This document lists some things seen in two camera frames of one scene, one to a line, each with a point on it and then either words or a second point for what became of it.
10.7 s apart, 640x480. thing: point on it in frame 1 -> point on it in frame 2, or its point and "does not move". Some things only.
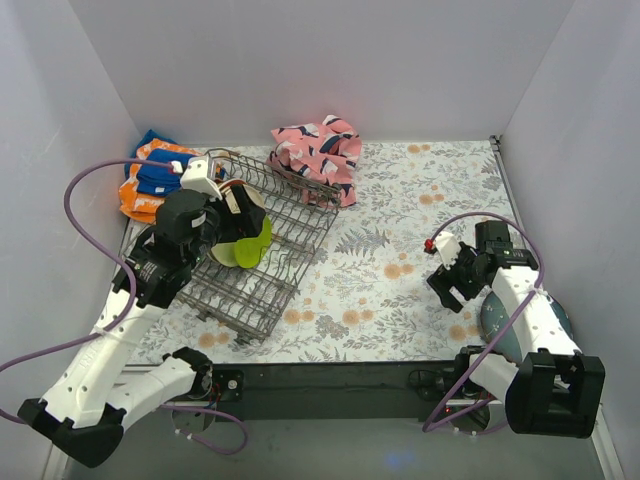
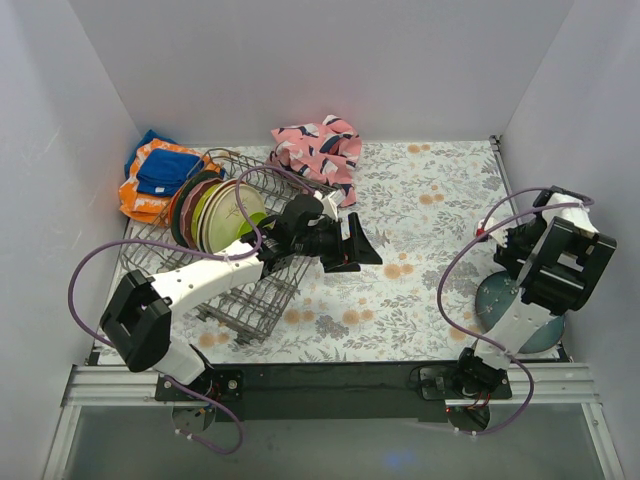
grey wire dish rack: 246,303 does not move
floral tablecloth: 368,297 does not move
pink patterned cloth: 324,155 does not move
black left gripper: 245,214 -> 343,245
